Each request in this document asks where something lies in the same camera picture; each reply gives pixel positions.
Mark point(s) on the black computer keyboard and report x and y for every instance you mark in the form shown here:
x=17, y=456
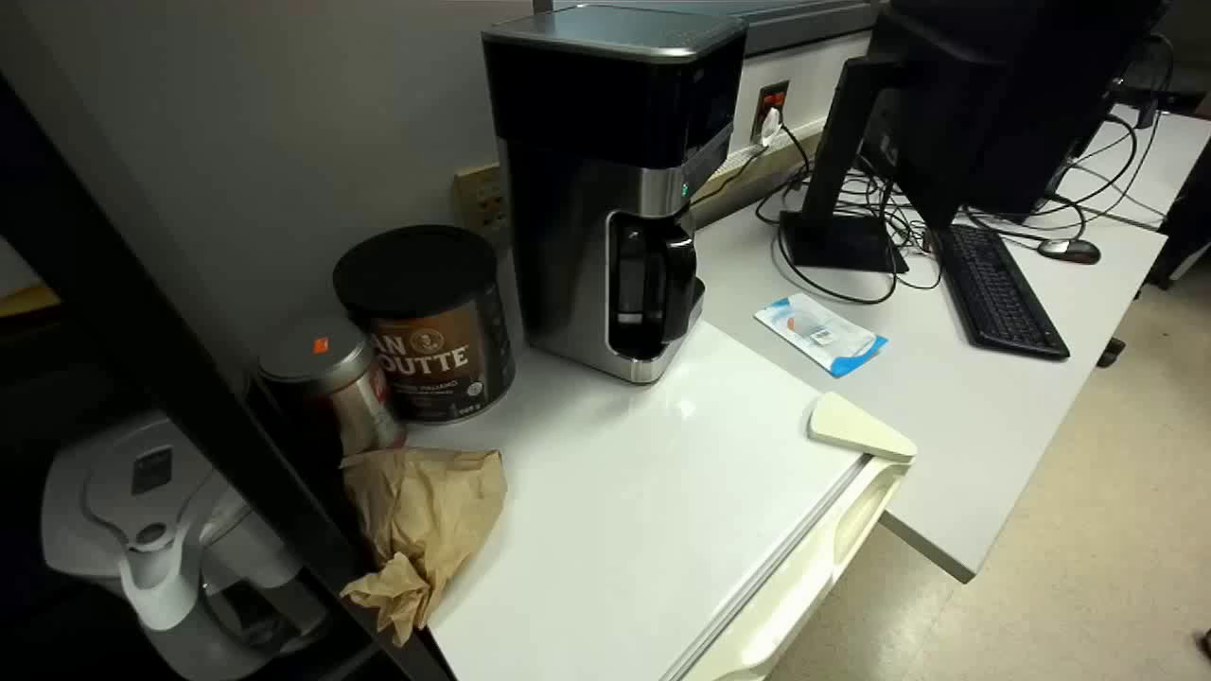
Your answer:
x=1006, y=297

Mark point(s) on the cream fridge hinge cover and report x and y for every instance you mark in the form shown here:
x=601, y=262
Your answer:
x=858, y=426

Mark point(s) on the white office desk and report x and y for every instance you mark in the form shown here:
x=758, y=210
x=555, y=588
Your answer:
x=987, y=403

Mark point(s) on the white socket with red switch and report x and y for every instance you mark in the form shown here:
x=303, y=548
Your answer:
x=771, y=109

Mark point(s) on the black and steel coffeemaker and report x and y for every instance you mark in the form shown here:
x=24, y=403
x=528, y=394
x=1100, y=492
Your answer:
x=592, y=139

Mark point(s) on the dark brown jar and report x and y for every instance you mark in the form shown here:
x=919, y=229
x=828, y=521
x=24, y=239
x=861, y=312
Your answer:
x=331, y=381

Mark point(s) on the blue wet wipes pack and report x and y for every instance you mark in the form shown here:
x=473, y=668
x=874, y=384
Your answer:
x=818, y=336

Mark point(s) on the glass coffee carafe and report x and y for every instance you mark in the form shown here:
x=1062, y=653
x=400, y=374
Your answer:
x=650, y=287

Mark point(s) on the black computer monitor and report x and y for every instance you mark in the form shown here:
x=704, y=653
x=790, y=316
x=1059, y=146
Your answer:
x=987, y=101

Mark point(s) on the dark Van Houtte coffee can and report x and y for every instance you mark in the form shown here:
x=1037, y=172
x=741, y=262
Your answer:
x=438, y=336

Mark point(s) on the black shelving unit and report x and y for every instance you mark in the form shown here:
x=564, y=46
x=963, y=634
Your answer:
x=139, y=344

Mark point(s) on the beige wall outlet plate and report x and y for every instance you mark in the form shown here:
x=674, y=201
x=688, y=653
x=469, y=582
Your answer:
x=481, y=193

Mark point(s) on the white mini fridge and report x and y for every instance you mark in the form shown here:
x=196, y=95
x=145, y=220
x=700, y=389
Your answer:
x=645, y=516

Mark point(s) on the black computer mouse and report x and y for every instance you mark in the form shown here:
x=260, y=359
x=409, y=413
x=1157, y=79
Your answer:
x=1067, y=253

